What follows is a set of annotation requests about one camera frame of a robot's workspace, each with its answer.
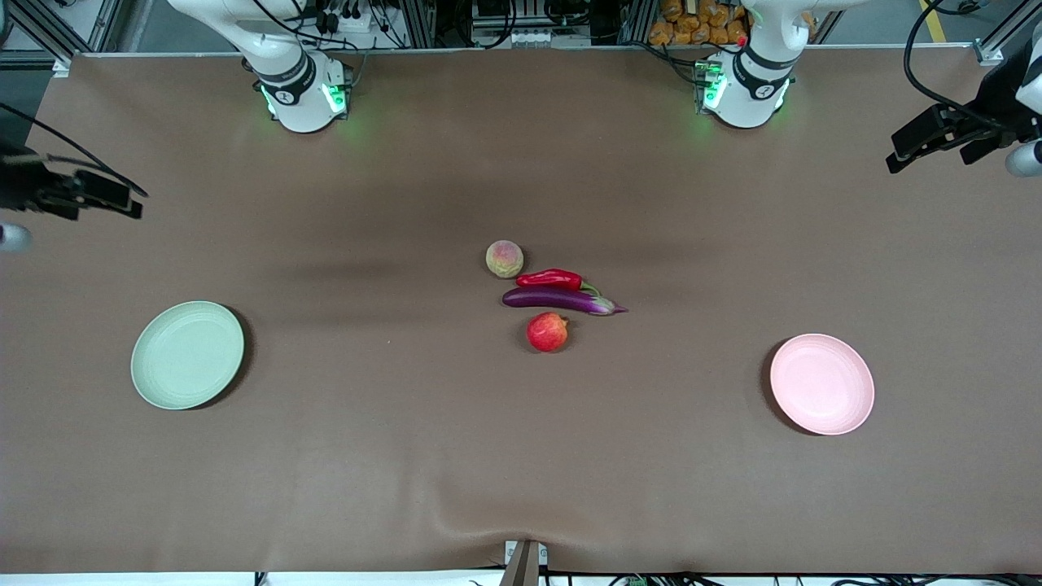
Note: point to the green plate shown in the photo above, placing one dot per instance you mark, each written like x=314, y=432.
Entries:
x=187, y=355

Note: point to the metal table edge bracket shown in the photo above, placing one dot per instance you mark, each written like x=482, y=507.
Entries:
x=523, y=561

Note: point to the aluminium frame strut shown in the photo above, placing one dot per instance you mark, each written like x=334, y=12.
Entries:
x=41, y=32
x=1005, y=37

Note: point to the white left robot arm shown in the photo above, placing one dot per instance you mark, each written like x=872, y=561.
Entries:
x=749, y=98

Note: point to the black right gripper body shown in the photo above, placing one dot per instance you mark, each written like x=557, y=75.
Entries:
x=23, y=185

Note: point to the pink plate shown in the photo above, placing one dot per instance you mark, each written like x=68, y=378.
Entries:
x=822, y=384

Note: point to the pile of orange items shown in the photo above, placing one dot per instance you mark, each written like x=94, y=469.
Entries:
x=684, y=24

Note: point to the red chili pepper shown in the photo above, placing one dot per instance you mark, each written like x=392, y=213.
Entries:
x=549, y=279

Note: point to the red apple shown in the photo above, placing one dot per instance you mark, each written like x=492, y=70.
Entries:
x=547, y=332

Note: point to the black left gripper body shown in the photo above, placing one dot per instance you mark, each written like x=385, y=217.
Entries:
x=994, y=107

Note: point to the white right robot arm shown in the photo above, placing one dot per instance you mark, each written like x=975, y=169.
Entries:
x=301, y=106

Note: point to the white power strip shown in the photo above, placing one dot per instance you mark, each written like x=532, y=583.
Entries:
x=533, y=37

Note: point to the brown table cloth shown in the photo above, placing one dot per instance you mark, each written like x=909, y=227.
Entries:
x=521, y=456

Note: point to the yellow pink peach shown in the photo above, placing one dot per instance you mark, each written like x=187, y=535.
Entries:
x=505, y=259

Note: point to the purple eggplant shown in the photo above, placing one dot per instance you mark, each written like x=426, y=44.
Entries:
x=553, y=299

